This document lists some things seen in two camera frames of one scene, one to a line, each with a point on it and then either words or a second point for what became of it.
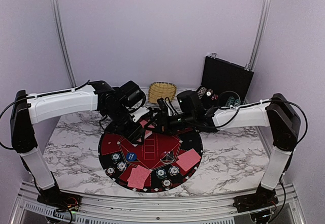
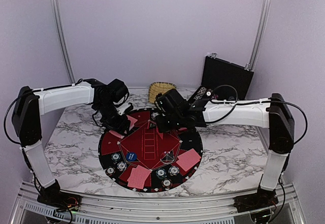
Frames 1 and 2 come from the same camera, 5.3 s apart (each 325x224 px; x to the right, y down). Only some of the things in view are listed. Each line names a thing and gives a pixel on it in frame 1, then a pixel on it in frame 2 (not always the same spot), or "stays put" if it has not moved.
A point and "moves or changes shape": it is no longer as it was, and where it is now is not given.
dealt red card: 188,159 stays put
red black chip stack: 166,183 stays put
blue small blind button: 131,156 stays put
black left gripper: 133,134 -> 119,126
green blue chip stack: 115,157 stays put
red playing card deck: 147,133 moves or changes shape
